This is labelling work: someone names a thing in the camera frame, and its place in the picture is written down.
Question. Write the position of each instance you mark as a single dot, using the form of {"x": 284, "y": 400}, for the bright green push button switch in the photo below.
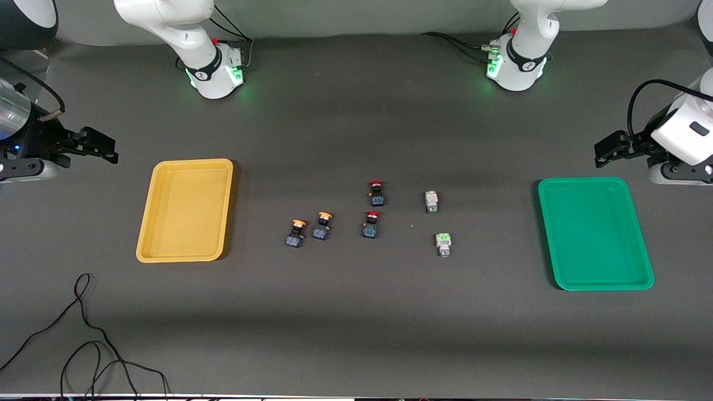
{"x": 444, "y": 244}

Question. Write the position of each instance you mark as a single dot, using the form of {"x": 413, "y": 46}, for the yellow push button switch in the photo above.
{"x": 295, "y": 236}
{"x": 321, "y": 229}

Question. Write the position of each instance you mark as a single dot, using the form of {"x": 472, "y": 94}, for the yellow plastic tray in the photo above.
{"x": 184, "y": 211}

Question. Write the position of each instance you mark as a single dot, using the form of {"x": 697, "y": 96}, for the red push button switch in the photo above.
{"x": 371, "y": 227}
{"x": 377, "y": 196}

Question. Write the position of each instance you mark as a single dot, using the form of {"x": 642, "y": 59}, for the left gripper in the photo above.
{"x": 639, "y": 141}

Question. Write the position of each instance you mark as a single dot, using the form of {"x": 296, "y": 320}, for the green plastic tray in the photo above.
{"x": 596, "y": 234}

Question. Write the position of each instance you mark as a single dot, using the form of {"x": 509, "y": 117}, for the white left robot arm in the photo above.
{"x": 521, "y": 72}

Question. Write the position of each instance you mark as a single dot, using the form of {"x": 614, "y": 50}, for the pale green push button switch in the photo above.
{"x": 431, "y": 201}

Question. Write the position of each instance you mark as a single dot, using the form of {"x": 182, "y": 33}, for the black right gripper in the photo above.
{"x": 49, "y": 138}

